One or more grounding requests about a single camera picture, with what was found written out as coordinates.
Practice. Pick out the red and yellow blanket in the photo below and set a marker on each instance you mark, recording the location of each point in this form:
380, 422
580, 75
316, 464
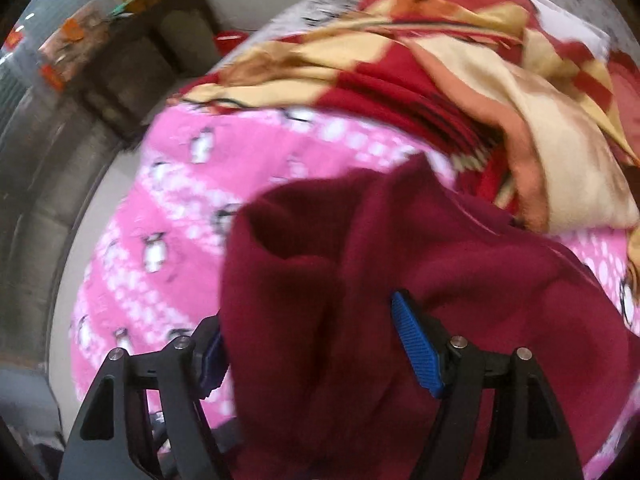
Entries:
532, 123

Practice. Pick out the dark red sweater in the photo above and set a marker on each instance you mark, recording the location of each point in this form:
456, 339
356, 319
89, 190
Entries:
323, 386

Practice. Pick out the pink penguin bed sheet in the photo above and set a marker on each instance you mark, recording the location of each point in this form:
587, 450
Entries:
155, 271

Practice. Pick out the dark wooden side table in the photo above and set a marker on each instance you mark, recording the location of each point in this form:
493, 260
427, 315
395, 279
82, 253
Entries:
144, 58

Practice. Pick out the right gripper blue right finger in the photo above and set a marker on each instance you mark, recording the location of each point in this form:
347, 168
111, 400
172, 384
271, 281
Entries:
424, 340

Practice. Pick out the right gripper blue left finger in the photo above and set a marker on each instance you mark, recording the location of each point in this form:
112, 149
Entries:
210, 360

